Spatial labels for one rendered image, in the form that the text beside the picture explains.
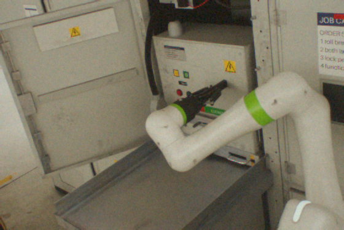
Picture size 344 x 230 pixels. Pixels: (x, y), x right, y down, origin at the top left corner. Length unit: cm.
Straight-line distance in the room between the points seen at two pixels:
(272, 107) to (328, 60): 26
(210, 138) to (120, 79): 78
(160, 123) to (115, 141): 77
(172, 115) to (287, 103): 40
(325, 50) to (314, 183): 42
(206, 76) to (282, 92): 57
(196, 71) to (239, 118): 53
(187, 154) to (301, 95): 42
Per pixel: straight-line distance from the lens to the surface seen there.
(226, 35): 189
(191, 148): 153
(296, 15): 157
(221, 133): 149
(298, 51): 161
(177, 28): 199
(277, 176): 196
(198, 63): 191
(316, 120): 153
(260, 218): 202
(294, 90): 141
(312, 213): 126
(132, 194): 196
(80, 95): 216
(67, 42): 205
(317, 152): 149
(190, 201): 185
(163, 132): 155
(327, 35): 154
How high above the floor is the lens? 196
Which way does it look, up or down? 26 degrees down
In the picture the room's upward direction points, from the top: 11 degrees counter-clockwise
